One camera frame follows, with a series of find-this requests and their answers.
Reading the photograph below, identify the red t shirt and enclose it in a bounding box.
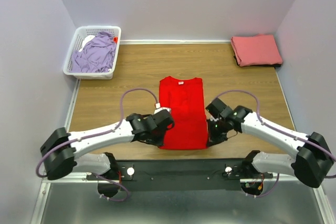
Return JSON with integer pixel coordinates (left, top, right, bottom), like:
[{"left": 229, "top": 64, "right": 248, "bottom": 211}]
[{"left": 159, "top": 76, "right": 208, "bottom": 150}]

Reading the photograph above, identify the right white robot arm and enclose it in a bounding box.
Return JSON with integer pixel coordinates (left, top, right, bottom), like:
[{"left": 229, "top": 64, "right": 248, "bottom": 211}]
[{"left": 206, "top": 104, "right": 334, "bottom": 188}]

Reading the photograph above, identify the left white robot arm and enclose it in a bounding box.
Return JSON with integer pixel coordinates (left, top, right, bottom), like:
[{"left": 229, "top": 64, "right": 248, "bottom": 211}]
[{"left": 40, "top": 108, "right": 174, "bottom": 180}]

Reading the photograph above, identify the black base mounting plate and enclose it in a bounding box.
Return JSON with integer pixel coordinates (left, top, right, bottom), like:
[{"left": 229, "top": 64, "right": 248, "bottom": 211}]
[{"left": 86, "top": 158, "right": 274, "bottom": 198}]

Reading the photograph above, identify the purple t shirt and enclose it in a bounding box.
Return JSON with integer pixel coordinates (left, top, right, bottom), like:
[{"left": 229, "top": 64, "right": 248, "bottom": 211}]
[{"left": 71, "top": 31, "right": 117, "bottom": 73}]

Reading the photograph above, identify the folded pink t shirt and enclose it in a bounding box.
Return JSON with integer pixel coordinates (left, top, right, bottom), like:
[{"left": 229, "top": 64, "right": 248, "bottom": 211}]
[{"left": 230, "top": 34, "right": 283, "bottom": 66}]

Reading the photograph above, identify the white garment in basket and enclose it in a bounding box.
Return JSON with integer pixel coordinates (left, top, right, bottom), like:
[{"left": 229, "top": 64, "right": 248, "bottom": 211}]
[{"left": 78, "top": 35, "right": 95, "bottom": 52}]

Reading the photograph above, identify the white plastic laundry basket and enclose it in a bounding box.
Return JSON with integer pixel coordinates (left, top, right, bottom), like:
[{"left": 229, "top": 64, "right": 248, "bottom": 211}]
[{"left": 63, "top": 26, "right": 121, "bottom": 80}]

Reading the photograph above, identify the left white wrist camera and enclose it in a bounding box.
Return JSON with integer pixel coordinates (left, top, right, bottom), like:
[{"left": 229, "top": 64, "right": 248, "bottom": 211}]
[{"left": 153, "top": 102, "right": 171, "bottom": 114}]

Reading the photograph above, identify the aluminium frame rail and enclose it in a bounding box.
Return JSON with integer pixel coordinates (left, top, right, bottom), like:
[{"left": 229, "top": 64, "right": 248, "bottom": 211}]
[{"left": 30, "top": 79, "right": 336, "bottom": 224}]

